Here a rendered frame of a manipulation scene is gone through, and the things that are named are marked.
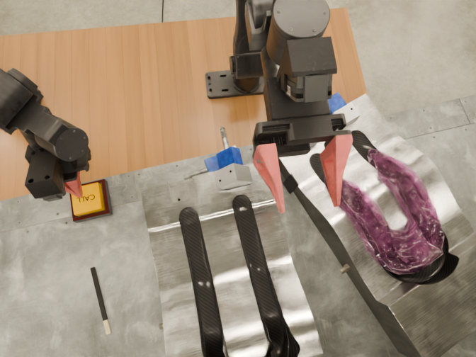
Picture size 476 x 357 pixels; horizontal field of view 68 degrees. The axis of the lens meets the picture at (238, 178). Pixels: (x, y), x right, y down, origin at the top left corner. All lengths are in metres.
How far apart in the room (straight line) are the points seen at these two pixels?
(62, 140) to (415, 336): 0.69
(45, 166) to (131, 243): 0.26
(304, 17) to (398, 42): 1.80
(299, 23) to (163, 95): 0.58
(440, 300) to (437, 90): 1.48
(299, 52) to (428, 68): 1.82
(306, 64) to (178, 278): 0.49
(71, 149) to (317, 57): 0.41
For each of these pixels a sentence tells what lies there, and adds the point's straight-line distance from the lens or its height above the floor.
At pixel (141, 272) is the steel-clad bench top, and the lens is 0.81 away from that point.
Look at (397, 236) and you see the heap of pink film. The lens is 0.77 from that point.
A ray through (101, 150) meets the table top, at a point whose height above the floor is 0.80.
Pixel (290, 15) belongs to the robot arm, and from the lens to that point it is 0.39.
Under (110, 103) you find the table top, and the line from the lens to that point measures 0.93.
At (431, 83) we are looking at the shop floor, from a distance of 2.12.
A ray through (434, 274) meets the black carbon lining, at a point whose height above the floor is 0.87.
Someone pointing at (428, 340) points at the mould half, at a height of 0.91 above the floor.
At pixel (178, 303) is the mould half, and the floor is 0.89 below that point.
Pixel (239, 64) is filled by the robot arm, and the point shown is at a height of 0.94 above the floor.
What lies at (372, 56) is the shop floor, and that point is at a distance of 2.07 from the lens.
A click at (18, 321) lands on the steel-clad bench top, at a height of 0.80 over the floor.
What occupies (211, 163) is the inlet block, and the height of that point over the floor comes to 0.84.
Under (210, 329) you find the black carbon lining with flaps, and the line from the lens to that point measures 0.68.
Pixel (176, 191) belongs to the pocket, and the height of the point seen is 0.86.
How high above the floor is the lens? 1.59
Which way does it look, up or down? 75 degrees down
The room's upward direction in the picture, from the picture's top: 7 degrees clockwise
